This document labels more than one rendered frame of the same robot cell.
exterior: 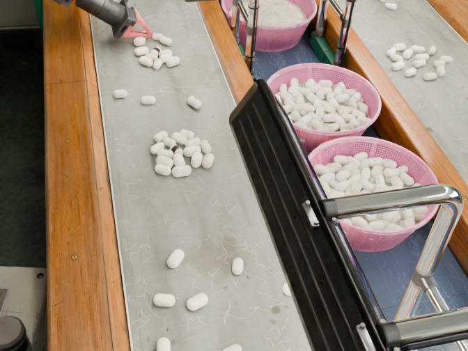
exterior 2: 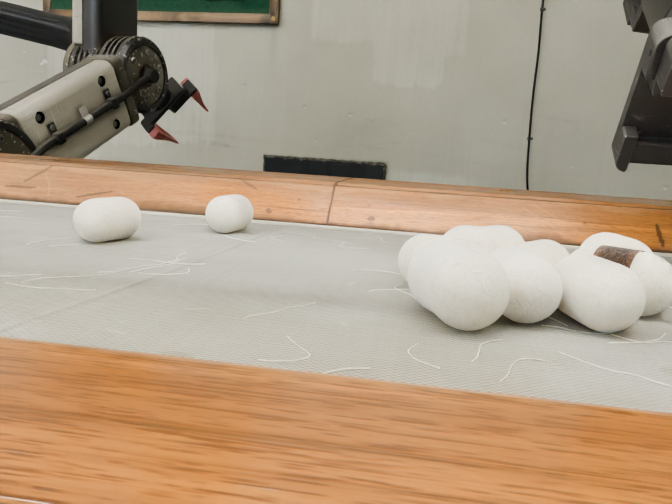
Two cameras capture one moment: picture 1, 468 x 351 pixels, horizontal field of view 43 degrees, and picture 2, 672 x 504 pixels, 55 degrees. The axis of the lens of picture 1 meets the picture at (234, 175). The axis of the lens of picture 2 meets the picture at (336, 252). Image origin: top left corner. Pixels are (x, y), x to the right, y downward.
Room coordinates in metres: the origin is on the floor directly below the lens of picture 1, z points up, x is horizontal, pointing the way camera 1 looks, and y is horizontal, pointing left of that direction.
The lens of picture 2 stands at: (1.27, 0.00, 0.78)
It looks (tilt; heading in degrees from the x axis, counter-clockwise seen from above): 9 degrees down; 114
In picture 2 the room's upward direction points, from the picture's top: 4 degrees clockwise
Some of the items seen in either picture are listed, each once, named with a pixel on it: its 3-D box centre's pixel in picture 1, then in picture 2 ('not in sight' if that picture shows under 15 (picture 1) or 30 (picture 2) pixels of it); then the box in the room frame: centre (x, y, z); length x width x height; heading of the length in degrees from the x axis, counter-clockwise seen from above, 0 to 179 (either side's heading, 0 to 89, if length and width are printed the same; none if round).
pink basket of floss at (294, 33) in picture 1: (267, 18); not in sight; (1.53, -0.07, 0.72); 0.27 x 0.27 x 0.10
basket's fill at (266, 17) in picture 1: (267, 21); not in sight; (1.53, -0.07, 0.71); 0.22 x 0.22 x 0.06
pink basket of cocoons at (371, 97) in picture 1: (319, 112); not in sight; (1.10, -0.19, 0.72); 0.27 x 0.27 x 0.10
